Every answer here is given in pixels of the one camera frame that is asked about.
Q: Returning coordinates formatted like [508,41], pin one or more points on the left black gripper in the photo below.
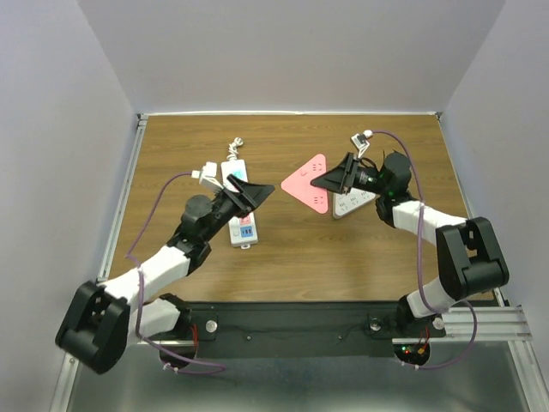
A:
[249,197]

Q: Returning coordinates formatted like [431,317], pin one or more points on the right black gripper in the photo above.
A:
[340,177]

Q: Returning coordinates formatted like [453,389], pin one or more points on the white colourful power strip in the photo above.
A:
[242,231]

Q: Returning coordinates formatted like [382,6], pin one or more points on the pink triangular power socket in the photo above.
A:
[298,184]

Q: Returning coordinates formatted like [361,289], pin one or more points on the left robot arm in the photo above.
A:
[105,318]

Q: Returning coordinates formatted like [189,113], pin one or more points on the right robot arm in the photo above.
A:
[411,215]

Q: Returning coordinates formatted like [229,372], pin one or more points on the white triangular power socket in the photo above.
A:
[345,204]

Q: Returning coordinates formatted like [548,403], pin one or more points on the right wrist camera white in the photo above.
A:
[361,142]

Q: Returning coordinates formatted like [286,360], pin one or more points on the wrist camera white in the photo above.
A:
[361,142]
[206,176]

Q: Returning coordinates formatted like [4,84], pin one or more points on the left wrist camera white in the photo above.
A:
[206,176]

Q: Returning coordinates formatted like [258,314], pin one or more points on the back aluminium rail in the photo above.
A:
[285,113]

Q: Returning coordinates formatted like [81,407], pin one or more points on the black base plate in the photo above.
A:
[295,329]

